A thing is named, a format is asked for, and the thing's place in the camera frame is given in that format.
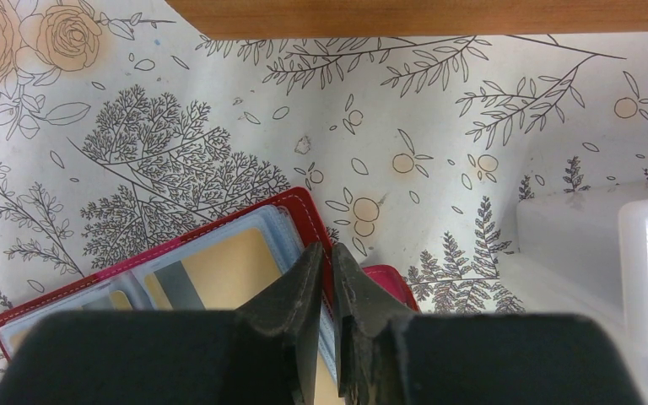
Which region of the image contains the orange wooden compartment tray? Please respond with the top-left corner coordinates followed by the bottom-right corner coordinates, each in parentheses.
top-left (168, 0), bottom-right (648, 40)

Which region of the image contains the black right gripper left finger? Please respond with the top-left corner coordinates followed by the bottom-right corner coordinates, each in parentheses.
top-left (0, 242), bottom-right (324, 404)

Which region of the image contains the gold credit card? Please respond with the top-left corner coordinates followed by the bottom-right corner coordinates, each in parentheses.
top-left (8, 290), bottom-right (132, 350)
top-left (126, 228), bottom-right (341, 404)

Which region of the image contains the white card box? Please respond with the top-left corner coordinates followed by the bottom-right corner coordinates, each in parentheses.
top-left (498, 181), bottom-right (648, 403)

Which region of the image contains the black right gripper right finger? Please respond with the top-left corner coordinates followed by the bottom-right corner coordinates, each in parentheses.
top-left (331, 244), bottom-right (643, 404)

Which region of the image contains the floral patterned table mat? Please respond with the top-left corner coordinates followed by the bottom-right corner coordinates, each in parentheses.
top-left (0, 1), bottom-right (648, 379)

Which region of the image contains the red leather card holder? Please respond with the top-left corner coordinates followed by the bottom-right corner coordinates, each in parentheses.
top-left (0, 188), bottom-right (412, 404)

